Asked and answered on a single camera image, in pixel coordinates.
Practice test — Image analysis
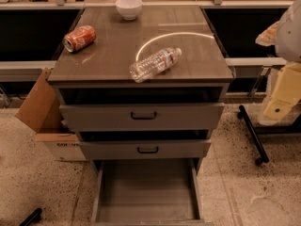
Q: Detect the black table leg with casters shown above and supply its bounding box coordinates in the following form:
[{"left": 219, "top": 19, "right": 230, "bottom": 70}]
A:
[{"left": 237, "top": 105, "right": 269, "bottom": 166}]

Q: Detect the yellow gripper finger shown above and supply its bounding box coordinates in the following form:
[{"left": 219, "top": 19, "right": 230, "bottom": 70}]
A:
[
  {"left": 263, "top": 62, "right": 301, "bottom": 121},
  {"left": 255, "top": 22, "right": 278, "bottom": 47}
]

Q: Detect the grey top drawer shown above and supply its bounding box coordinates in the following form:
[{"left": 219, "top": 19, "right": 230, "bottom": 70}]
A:
[{"left": 60, "top": 103, "right": 224, "bottom": 132}]

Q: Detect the brown cardboard box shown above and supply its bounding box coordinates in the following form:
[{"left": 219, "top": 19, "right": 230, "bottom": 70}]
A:
[{"left": 16, "top": 68, "right": 86, "bottom": 161}]

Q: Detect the grey middle drawer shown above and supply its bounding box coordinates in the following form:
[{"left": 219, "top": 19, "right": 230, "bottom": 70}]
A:
[{"left": 80, "top": 139, "right": 211, "bottom": 160}]

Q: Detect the orange soda can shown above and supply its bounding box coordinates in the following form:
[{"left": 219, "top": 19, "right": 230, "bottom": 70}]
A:
[{"left": 63, "top": 25, "right": 96, "bottom": 53}]

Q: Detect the grey open bottom drawer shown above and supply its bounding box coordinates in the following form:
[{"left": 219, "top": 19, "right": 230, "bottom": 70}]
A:
[{"left": 91, "top": 158, "right": 214, "bottom": 226}]

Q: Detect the black bar bottom left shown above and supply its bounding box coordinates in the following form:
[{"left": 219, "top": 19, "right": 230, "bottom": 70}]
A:
[{"left": 19, "top": 208, "right": 42, "bottom": 226}]

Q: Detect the white ceramic bowl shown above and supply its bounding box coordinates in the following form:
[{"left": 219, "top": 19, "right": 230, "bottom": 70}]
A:
[{"left": 115, "top": 0, "right": 143, "bottom": 21}]

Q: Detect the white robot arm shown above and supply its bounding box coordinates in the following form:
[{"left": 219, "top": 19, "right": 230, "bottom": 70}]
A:
[{"left": 255, "top": 0, "right": 301, "bottom": 124}]

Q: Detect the clear plastic water bottle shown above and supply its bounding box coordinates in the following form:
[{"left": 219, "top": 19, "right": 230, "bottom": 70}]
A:
[{"left": 129, "top": 47, "right": 182, "bottom": 83}]

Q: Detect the grey drawer cabinet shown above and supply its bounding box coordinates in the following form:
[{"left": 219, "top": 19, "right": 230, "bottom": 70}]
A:
[{"left": 48, "top": 6, "right": 233, "bottom": 165}]

